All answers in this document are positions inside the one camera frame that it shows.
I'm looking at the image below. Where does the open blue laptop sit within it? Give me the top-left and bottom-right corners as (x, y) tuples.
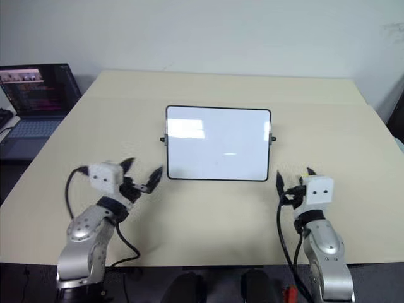
(0, 63), (83, 161)

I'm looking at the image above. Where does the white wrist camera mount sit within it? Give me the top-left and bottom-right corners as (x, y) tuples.
(302, 175), (335, 213)
(88, 162), (125, 194)

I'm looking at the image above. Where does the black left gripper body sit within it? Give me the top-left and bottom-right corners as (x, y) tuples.
(120, 177), (150, 205)

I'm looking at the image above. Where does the dark side desk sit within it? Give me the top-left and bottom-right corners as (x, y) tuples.
(0, 107), (35, 206)

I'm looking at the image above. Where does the black framed tabletop whiteboard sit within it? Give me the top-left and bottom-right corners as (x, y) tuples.
(158, 105), (276, 182)

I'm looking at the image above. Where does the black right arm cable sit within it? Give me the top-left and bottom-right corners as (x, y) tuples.
(276, 193), (317, 303)

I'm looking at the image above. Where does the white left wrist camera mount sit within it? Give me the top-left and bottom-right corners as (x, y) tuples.
(88, 162), (125, 194)

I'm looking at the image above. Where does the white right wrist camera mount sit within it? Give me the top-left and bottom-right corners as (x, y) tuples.
(302, 175), (335, 213)

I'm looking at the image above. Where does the small red object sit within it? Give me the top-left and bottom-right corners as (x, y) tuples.
(282, 285), (298, 303)

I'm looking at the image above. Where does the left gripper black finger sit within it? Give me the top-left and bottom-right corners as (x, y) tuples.
(143, 164), (163, 193)
(119, 157), (136, 175)

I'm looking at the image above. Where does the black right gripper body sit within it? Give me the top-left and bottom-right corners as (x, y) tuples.
(282, 185), (306, 210)

